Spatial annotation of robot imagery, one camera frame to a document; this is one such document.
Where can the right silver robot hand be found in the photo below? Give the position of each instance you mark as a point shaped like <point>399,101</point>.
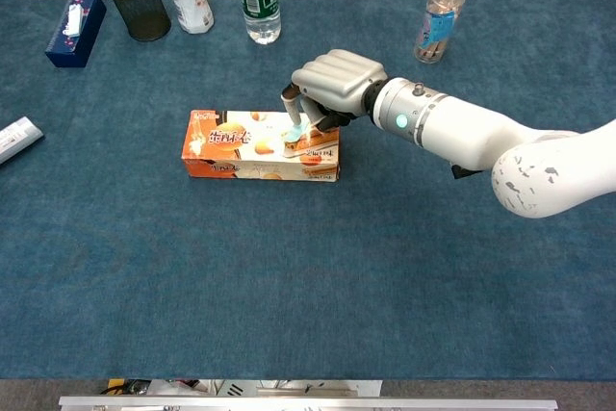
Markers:
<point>337,81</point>

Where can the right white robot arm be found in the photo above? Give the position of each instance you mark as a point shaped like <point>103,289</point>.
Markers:
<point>491,141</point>

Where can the clear plastic jar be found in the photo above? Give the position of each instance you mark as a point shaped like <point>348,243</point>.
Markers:
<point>438,26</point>

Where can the orange snack box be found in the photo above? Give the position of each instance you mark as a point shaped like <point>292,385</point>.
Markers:
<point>231,151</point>

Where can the dark blue tissue box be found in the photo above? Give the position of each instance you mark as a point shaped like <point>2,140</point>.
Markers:
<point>77,38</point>

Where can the blue felt table mat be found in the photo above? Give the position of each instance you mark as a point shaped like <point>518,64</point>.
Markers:
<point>308,262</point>

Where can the black mesh pen holder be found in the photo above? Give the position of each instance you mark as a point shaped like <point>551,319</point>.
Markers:
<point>137,2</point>

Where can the white flat object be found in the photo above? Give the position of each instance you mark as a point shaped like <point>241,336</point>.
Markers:
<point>14,136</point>

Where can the aluminium extrusion rail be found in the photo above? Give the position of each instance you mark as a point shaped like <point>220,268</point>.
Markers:
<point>308,404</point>

